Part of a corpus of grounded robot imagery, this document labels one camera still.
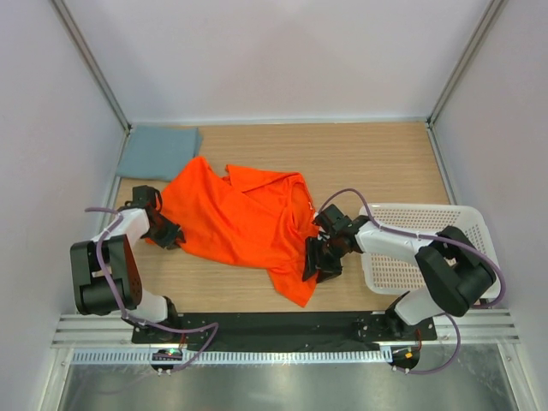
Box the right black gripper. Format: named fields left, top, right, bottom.
left=302, top=234, right=345, bottom=283

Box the orange t shirt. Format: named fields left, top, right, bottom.
left=161, top=157, right=319, bottom=307

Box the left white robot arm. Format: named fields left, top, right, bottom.
left=69, top=185, right=185, bottom=343

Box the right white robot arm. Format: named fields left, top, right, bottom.
left=301, top=205, right=497, bottom=339

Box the white plastic basket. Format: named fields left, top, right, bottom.
left=358, top=203, right=497, bottom=295

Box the folded blue-grey t shirt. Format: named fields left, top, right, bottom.
left=116, top=126, right=203, bottom=182

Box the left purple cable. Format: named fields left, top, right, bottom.
left=84, top=206, right=220, bottom=393

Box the white slotted cable duct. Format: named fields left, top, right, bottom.
left=71, top=348, right=392, bottom=366

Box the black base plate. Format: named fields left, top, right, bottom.
left=130, top=311, right=438, bottom=353

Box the aluminium rail frame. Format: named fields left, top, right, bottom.
left=51, top=309, right=521, bottom=348

